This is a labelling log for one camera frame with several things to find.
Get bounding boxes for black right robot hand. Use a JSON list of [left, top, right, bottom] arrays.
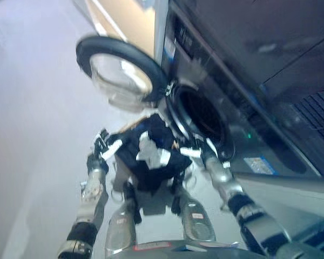
[[179, 134, 220, 163]]

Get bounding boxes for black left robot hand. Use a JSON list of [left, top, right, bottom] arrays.
[[91, 128, 125, 163]]

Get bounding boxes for black and white clothes pile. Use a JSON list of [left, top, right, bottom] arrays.
[[115, 113, 193, 193]]

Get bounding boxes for round glass washing machine door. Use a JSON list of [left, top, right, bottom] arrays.
[[75, 35, 168, 113]]

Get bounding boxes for dark grey washing machine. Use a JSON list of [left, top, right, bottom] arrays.
[[153, 0, 324, 179]]

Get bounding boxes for blue energy label sticker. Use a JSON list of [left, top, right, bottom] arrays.
[[242, 156, 278, 175]]

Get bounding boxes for silver right robot leg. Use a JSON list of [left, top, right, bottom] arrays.
[[172, 186, 217, 243]]

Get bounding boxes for silver robot leg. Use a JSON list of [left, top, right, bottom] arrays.
[[104, 183, 143, 257], [172, 186, 217, 243]]

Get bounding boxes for silver left robot leg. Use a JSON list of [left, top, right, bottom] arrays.
[[104, 183, 143, 257]]

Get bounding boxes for white appliance body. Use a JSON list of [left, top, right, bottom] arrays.
[[232, 172, 324, 245]]

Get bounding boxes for black ribbed panel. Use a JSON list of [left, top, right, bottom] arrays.
[[293, 87, 324, 151]]

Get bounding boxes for beige wooden cabinet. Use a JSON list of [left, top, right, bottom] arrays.
[[71, 0, 163, 58]]

